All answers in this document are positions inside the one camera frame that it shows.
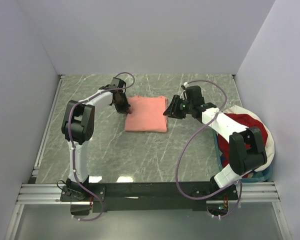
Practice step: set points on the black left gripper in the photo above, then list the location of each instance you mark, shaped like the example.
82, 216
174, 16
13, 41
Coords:
125, 108

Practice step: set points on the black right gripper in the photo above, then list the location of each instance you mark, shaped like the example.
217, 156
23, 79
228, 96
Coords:
172, 109

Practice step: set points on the salmon pink t shirt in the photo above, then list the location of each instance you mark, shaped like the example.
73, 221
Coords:
147, 114

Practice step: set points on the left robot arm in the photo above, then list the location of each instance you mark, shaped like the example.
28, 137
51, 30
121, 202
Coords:
78, 128

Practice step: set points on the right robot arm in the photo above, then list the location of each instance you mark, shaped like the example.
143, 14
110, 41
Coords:
218, 121

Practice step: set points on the red t shirt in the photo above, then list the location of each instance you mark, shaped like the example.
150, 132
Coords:
244, 150

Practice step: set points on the teal rimmed laundry basket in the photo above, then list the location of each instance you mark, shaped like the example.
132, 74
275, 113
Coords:
253, 177

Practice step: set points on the black base crossbar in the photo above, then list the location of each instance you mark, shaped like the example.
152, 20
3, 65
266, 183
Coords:
196, 194

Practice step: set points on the aluminium frame rail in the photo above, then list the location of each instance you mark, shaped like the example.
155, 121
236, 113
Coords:
45, 194

